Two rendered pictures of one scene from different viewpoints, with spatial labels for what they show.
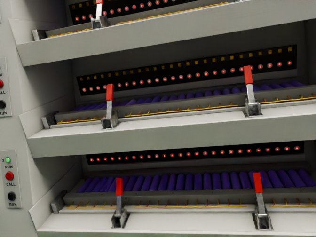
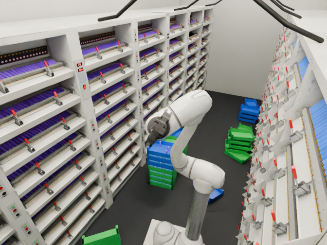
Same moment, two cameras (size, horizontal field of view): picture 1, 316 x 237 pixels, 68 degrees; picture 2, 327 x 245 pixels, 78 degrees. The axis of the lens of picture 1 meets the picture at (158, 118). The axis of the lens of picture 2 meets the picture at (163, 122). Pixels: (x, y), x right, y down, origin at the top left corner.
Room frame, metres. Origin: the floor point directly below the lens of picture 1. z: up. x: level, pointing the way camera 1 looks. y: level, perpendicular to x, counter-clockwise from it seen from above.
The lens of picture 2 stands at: (-0.54, 0.82, 1.92)
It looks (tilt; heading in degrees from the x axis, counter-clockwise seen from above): 32 degrees down; 284
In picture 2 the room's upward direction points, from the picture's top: straight up
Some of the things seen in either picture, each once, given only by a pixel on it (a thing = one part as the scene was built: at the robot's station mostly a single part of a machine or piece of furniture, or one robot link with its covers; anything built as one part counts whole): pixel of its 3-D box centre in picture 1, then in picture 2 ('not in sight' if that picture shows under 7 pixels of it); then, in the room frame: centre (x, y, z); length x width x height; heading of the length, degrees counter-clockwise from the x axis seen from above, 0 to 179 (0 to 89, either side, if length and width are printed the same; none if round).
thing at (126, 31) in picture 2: not in sight; (132, 104); (0.28, -1.07, 0.88); 0.20 x 0.09 x 1.76; 167
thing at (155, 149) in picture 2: not in sight; (163, 148); (-0.13, -0.84, 0.52); 0.30 x 0.20 x 0.08; 176
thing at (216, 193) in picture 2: not in sight; (207, 187); (-0.66, -0.82, 0.04); 0.30 x 0.20 x 0.08; 137
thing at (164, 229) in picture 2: not in sight; (165, 236); (-0.36, 0.03, 0.43); 0.18 x 0.16 x 0.22; 166
